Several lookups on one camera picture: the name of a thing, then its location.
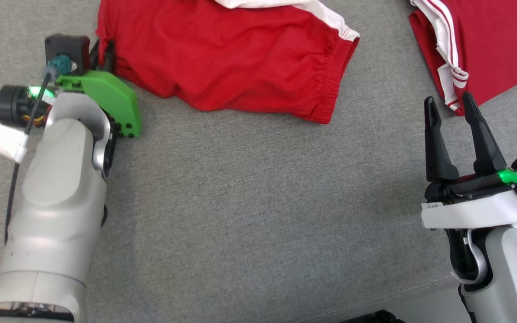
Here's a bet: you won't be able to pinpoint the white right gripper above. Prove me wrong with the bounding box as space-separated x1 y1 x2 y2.
421 92 517 230

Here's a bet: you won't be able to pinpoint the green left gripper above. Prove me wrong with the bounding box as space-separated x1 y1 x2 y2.
0 39 142 138

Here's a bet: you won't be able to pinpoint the red white basketball jersey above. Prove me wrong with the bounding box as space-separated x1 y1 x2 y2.
409 0 517 116

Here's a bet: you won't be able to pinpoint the red shorts with white trim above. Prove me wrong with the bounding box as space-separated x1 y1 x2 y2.
96 0 360 125

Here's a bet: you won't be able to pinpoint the black cable with teal plug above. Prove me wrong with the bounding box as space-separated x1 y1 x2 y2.
4 55 77 245

